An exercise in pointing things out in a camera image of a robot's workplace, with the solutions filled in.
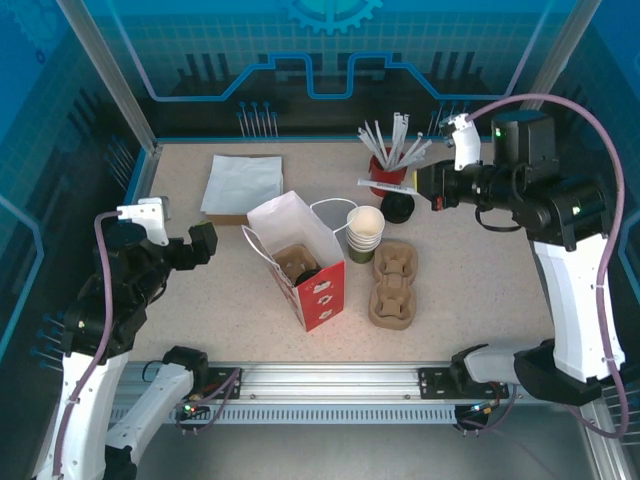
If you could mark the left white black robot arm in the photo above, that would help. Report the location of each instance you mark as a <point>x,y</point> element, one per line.
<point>97,415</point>

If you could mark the red straw holder cup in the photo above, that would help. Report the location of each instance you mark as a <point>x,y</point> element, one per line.
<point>387,172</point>

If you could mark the white straw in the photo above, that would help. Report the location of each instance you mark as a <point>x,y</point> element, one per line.
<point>372,147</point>
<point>403,137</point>
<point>412,145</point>
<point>387,186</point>
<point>396,135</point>
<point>420,151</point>
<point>377,142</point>

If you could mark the black connector with lights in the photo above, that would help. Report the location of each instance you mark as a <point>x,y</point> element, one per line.
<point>192,409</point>
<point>480,409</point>

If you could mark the aluminium frame post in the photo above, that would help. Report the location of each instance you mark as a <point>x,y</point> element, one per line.
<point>110,70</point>
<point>552,70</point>

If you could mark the white paper napkin stack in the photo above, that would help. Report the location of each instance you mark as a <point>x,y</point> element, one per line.
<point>242,185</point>

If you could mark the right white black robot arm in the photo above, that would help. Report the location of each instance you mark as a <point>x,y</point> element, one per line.
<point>570,310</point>

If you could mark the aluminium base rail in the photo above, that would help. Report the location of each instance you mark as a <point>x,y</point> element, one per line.
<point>330,380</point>

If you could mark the stack of black cup lids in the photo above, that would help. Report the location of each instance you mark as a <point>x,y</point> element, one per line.
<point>397,209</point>

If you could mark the black plastic cup lid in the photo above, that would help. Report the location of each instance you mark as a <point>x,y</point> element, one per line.
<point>309,278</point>

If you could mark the stack of green paper cups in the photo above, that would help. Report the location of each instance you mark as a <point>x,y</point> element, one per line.
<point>365,235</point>

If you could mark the red white paper bag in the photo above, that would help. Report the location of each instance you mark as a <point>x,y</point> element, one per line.
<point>320,300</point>

